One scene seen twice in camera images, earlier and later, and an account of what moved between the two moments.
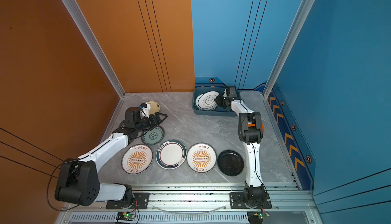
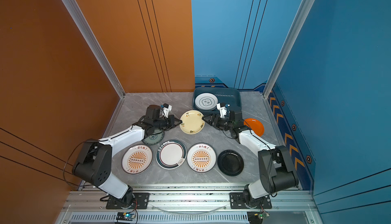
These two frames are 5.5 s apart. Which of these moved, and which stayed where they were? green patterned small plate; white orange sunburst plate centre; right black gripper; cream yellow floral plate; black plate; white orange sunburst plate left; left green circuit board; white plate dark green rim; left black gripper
Moved: left black gripper; right black gripper; cream yellow floral plate
Stayed: white plate dark green rim; white orange sunburst plate centre; black plate; green patterned small plate; left green circuit board; white orange sunburst plate left
